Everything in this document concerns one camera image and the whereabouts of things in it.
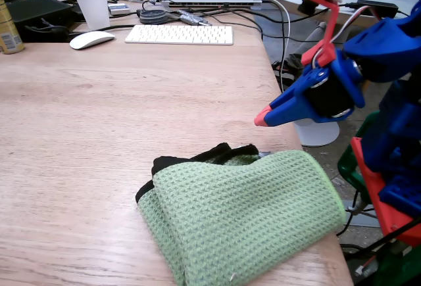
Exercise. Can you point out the blue gripper black motor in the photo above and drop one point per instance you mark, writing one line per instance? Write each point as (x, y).
(323, 96)

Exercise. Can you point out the green waffle weave cloth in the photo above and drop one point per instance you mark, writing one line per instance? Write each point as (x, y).
(237, 213)

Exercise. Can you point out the blue printed robot arm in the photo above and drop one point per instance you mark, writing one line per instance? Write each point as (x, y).
(381, 52)

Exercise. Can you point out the black sneaker orange details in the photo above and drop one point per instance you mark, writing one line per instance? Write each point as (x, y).
(291, 64)

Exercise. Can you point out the grey trouser leg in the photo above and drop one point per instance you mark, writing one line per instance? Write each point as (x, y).
(310, 39)

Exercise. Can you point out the green plastic clamp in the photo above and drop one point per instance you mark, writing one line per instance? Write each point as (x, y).
(401, 269)
(348, 167)

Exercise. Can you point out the silver taped connector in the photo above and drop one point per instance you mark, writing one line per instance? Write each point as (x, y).
(192, 19)

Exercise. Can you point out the white keyboard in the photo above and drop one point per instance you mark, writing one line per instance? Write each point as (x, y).
(179, 35)

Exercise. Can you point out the black power adapter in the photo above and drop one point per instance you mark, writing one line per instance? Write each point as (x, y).
(378, 7)

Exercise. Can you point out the grey floor plate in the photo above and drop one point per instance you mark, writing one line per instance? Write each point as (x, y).
(365, 220)

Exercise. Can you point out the small silver box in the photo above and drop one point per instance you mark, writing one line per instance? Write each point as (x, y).
(118, 9)

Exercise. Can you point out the white computer mouse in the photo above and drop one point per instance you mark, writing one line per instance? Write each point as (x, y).
(90, 39)

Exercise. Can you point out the white paper cup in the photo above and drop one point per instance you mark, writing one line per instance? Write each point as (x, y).
(93, 6)

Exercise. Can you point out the black box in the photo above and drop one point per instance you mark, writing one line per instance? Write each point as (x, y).
(36, 11)

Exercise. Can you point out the yellow drink can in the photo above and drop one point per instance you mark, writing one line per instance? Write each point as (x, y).
(8, 33)

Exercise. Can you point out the red camera mount bracket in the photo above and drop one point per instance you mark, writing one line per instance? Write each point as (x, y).
(330, 36)

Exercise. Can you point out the red robot base plate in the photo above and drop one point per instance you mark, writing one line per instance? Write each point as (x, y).
(375, 187)

